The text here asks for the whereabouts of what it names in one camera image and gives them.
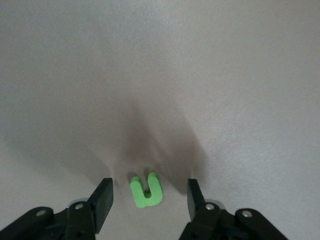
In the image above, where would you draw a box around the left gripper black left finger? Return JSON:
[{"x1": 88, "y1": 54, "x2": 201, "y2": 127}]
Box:
[{"x1": 0, "y1": 177, "x2": 115, "y2": 240}]

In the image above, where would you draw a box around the large table cover mat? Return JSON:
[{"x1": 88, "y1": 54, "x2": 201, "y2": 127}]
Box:
[{"x1": 0, "y1": 0, "x2": 320, "y2": 240}]

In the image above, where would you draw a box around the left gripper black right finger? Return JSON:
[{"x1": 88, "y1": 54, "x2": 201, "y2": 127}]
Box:
[{"x1": 178, "y1": 178, "x2": 288, "y2": 240}]

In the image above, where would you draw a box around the green foam letter u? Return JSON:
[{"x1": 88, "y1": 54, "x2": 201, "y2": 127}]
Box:
[{"x1": 129, "y1": 171, "x2": 163, "y2": 208}]

